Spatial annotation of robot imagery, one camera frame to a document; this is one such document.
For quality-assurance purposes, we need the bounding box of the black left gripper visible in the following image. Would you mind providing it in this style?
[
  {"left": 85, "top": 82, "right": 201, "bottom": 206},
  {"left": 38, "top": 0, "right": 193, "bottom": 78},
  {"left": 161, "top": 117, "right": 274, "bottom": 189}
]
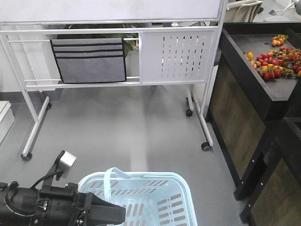
[{"left": 31, "top": 183, "right": 126, "bottom": 226}]

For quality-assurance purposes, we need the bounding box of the light blue plastic basket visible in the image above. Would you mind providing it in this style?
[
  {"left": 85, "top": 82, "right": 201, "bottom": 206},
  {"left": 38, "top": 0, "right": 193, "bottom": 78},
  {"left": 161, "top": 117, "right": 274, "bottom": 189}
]
[{"left": 78, "top": 167, "right": 198, "bottom": 226}]

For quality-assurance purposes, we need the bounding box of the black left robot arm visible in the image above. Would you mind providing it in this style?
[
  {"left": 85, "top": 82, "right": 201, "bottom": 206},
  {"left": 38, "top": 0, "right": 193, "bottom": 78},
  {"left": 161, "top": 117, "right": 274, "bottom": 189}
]
[{"left": 0, "top": 181, "right": 126, "bottom": 226}]

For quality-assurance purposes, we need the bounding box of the grey fabric pocket organizer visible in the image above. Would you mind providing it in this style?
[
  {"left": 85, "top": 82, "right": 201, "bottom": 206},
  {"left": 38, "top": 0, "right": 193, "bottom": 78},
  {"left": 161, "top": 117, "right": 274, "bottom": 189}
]
[{"left": 50, "top": 38, "right": 127, "bottom": 84}]

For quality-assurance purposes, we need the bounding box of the white rolling whiteboard stand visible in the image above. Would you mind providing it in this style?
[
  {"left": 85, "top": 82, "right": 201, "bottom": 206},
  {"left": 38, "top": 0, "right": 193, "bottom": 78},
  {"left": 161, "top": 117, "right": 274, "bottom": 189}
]
[{"left": 0, "top": 0, "right": 227, "bottom": 161}]

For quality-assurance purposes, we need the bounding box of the black wooden produce stand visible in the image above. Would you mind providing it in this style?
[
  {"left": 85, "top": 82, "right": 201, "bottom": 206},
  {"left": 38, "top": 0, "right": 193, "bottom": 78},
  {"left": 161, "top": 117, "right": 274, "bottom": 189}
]
[{"left": 206, "top": 22, "right": 301, "bottom": 226}]

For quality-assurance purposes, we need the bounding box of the cherry tomato pile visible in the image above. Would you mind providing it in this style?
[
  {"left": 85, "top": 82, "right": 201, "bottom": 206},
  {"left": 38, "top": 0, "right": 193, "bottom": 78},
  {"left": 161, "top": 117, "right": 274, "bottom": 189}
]
[{"left": 244, "top": 34, "right": 301, "bottom": 81}]

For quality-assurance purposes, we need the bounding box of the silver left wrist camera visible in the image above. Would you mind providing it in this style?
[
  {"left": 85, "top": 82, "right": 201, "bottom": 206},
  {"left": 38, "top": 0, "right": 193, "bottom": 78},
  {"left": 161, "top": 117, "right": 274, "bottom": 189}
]
[{"left": 48, "top": 150, "right": 77, "bottom": 181}]

